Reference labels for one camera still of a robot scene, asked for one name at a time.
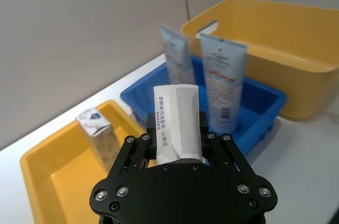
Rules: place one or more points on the blue plastic bin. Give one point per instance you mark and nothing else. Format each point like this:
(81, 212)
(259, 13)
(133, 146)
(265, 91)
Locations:
(254, 107)

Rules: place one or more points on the shallow yellow plastic tray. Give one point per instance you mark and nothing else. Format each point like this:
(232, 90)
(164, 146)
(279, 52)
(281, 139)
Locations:
(66, 165)

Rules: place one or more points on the white toothpaste tube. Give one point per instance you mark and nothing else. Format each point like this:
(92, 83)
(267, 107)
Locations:
(174, 118)

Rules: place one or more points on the white and blue carton box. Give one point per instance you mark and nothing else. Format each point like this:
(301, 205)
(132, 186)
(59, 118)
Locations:
(102, 139)

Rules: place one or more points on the large deep yellow plastic bin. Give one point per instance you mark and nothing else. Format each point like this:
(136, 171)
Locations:
(291, 57)

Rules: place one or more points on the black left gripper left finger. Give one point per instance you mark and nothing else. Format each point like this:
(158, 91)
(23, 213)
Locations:
(132, 155)

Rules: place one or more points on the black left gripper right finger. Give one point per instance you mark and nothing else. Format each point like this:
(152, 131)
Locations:
(227, 155)

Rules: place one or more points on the pale blue cosmetic tube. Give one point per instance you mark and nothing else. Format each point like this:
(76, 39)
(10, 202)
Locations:
(223, 81)
(176, 52)

